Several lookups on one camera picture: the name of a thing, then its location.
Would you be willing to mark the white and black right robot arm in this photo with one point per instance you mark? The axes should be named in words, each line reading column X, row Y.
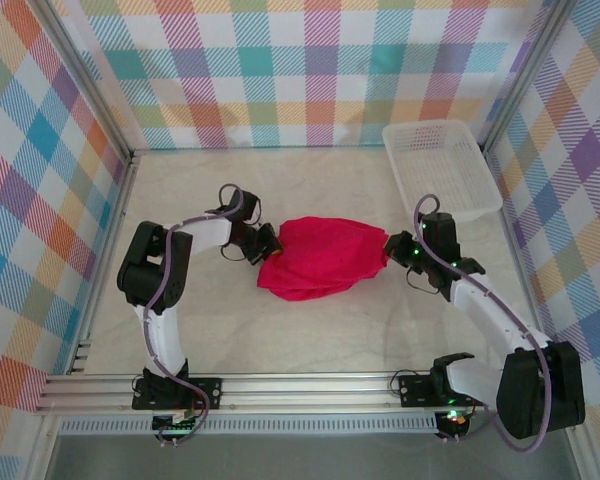
column 490, row 310

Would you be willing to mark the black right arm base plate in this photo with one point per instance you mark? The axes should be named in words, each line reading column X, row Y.
column 420, row 390

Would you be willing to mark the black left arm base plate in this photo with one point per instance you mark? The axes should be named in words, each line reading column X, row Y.
column 205, row 392

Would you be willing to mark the white perforated plastic basket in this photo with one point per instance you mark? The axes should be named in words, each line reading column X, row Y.
column 440, row 165

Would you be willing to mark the aluminium frame post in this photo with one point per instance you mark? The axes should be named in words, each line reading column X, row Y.
column 530, row 75
column 87, row 85

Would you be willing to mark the long aluminium base rail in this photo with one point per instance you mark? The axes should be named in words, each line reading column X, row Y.
column 305, row 392

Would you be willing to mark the red t-shirt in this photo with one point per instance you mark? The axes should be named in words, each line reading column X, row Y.
column 325, row 255

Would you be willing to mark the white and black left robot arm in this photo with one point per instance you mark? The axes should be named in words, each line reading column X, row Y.
column 162, row 335

